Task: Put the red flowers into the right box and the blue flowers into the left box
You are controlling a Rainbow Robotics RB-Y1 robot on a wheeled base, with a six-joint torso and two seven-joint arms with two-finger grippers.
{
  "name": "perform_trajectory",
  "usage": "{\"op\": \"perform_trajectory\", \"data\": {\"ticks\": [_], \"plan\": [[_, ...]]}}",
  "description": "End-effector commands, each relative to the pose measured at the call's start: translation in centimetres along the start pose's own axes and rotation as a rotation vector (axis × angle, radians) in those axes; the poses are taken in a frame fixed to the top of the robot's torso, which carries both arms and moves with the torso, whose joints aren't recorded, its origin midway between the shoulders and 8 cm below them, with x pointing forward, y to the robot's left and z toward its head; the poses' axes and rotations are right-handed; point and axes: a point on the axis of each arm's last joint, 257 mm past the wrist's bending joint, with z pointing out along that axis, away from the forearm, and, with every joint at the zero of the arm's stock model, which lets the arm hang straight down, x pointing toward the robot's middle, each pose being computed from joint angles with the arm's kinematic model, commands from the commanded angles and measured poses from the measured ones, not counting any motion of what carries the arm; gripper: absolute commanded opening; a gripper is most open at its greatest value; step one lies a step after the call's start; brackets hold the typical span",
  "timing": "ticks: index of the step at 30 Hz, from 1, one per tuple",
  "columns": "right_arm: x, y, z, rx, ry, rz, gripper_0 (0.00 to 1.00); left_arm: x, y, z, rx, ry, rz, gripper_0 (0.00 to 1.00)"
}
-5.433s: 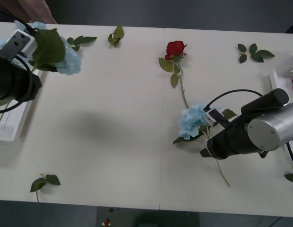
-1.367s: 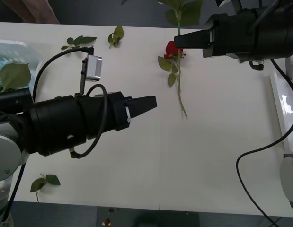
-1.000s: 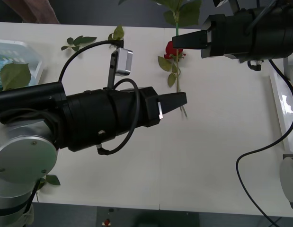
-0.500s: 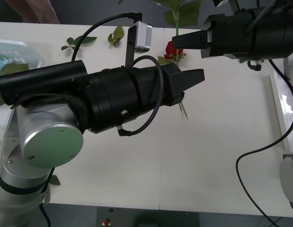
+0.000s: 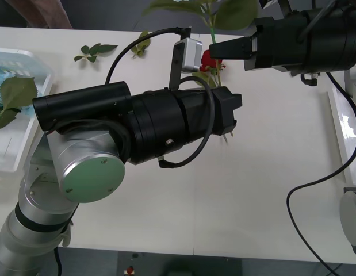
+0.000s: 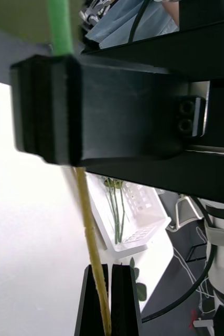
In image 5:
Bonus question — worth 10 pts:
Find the person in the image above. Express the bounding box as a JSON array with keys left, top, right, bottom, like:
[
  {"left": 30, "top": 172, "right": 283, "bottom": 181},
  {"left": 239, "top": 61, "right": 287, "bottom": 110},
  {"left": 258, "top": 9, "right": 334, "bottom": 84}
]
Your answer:
[{"left": 16, "top": 0, "right": 74, "bottom": 29}]

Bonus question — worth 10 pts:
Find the shallow white box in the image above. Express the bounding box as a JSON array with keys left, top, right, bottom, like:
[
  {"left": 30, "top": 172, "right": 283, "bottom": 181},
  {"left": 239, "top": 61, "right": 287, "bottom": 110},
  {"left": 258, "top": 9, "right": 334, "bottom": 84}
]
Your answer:
[
  {"left": 0, "top": 49, "right": 55, "bottom": 173},
  {"left": 327, "top": 67, "right": 356, "bottom": 185}
]

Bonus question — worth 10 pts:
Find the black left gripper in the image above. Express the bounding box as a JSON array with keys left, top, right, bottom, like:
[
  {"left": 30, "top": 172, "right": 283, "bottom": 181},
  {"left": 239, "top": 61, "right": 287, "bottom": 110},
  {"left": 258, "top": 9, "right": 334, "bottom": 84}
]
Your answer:
[{"left": 180, "top": 86, "right": 243, "bottom": 143}]

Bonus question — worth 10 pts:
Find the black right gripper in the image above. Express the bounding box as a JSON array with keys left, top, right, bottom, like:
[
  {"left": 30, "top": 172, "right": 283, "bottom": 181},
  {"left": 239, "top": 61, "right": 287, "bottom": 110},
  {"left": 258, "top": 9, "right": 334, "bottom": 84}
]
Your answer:
[{"left": 209, "top": 10, "right": 307, "bottom": 72}]

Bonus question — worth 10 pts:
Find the pale blue flower head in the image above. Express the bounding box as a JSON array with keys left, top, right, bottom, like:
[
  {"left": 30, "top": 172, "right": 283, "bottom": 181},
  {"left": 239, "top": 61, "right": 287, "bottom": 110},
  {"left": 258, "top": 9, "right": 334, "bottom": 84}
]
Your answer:
[{"left": 0, "top": 66, "right": 14, "bottom": 87}]

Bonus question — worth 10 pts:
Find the loose green leaf twig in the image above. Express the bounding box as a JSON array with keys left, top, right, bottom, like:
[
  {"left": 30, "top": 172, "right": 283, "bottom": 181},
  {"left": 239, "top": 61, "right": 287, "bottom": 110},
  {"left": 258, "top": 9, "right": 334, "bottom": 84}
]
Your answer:
[
  {"left": 131, "top": 30, "right": 151, "bottom": 60},
  {"left": 74, "top": 43, "right": 118, "bottom": 63}
]

